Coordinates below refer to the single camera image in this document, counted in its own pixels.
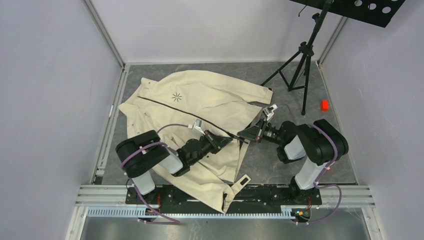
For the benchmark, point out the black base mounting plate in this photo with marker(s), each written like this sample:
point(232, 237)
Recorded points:
point(253, 199)

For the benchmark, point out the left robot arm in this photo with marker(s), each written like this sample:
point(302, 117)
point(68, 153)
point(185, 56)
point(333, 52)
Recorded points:
point(142, 152)

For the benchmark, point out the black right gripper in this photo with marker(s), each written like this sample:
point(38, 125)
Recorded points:
point(255, 132)

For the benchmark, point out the black perforated panel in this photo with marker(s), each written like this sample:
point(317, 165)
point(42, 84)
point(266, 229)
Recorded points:
point(374, 12)

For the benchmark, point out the grey slotted cable duct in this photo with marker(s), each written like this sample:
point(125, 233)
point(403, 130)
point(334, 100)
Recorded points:
point(141, 212)

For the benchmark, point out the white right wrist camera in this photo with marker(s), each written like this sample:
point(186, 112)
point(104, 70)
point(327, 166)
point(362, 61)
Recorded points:
point(269, 111)

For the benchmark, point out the black tripod stand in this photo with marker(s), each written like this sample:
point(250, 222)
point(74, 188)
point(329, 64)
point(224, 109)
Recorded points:
point(305, 49)

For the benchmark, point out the red block near tripod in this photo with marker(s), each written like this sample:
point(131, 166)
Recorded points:
point(324, 105)

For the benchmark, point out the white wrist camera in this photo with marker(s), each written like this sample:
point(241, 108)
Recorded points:
point(269, 111)
point(197, 126)

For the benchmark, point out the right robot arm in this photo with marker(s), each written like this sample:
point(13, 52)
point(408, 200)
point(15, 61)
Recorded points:
point(319, 144)

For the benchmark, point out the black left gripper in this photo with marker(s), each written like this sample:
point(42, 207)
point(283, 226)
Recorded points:
point(217, 142)

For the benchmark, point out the cream zip-up jacket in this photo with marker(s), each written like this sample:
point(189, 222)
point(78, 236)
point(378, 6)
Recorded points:
point(226, 106)

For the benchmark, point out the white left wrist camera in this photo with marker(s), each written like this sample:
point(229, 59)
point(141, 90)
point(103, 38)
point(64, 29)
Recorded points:
point(197, 126)

